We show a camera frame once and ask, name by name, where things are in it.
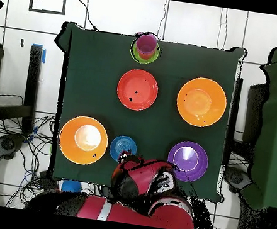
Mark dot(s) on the blue plastic bowl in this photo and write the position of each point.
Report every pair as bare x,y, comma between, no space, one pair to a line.
122,145

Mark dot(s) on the red plastic bowl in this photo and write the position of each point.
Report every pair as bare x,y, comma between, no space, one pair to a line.
137,89

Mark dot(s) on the green plastic bowl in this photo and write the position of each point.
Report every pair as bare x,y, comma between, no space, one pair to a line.
136,57

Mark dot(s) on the red plastic cup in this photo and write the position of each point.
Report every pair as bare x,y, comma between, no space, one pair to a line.
144,56

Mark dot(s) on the purple plastic cup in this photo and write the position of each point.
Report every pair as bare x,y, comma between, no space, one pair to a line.
146,43

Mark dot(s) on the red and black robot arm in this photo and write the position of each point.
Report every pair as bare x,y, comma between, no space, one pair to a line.
140,208

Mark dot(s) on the large orange plastic bowl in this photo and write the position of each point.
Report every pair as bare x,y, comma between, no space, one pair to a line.
201,102
82,154

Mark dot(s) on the purple plastic bowl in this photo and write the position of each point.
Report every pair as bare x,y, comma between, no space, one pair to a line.
188,159

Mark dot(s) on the blue plastic cup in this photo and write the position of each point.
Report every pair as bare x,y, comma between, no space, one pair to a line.
71,186

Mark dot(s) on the dark green table cloth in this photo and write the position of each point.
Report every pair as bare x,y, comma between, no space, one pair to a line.
95,75

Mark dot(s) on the black office chair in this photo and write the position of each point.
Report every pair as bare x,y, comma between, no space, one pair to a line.
4,146
236,177

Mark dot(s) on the black metal post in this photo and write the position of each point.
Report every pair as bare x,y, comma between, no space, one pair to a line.
233,120

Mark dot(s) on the black metal frame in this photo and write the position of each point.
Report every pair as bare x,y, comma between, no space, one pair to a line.
31,86

